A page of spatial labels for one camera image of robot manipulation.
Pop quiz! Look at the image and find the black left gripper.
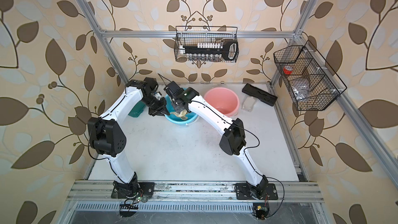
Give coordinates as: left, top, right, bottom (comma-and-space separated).
140, 94, 171, 116

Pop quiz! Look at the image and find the beige cleaning cloth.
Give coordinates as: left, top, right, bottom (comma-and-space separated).
171, 107, 188, 121

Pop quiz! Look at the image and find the blue plastic bucket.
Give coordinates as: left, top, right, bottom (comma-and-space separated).
165, 95, 198, 126

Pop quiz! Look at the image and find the pink plastic bucket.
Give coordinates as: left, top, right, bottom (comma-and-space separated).
204, 87, 240, 117

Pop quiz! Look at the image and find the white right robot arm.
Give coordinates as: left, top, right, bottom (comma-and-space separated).
164, 82, 268, 200

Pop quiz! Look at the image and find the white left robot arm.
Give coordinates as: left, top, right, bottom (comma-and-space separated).
87, 77, 170, 199

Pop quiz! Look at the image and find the green tool case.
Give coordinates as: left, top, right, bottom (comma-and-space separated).
128, 101, 146, 118

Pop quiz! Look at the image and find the black socket set holder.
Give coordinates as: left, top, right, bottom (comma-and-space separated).
175, 40, 239, 62

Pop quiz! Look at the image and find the clear bag with white part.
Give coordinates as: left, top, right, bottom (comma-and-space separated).
241, 96, 257, 112

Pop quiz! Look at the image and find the black plastic tray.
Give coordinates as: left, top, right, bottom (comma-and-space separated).
242, 84, 278, 107

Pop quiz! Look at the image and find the clear plastic bag in basket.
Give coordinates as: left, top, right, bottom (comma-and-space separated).
291, 78, 310, 101

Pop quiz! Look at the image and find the black wire basket back wall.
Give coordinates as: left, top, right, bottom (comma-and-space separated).
174, 25, 239, 63

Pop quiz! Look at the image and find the black wire basket wall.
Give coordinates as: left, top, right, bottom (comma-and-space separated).
273, 40, 347, 111
174, 25, 239, 63

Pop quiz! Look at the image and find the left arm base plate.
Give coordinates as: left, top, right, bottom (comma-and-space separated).
111, 181, 155, 199

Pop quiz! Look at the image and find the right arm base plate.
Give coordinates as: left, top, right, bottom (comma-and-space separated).
234, 182, 279, 201

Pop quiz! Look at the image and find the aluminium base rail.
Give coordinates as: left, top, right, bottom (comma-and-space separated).
66, 180, 324, 213

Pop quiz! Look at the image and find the black wire basket right wall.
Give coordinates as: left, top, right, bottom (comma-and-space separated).
273, 40, 347, 111

